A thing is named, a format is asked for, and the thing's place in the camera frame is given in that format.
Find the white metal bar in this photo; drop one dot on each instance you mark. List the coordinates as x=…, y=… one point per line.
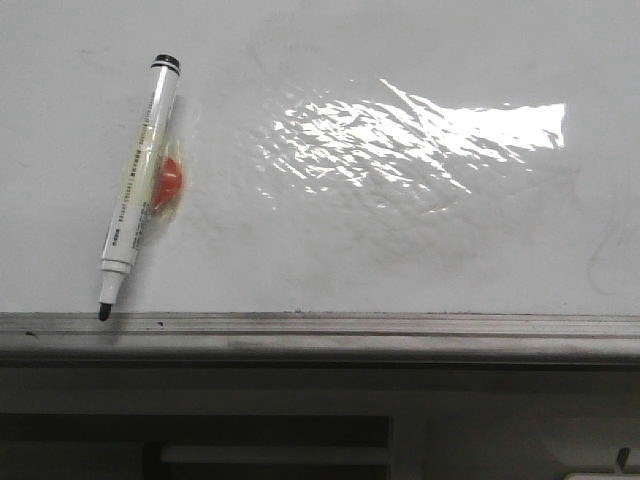
x=275, y=455

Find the red round magnet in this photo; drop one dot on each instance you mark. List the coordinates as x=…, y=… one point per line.
x=168, y=183

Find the aluminium whiteboard frame rail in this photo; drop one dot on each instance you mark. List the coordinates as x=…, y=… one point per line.
x=441, y=338

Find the white whiteboard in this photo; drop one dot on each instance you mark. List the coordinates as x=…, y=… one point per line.
x=361, y=156

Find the white whiteboard marker pen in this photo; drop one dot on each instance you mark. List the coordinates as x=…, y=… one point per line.
x=134, y=199

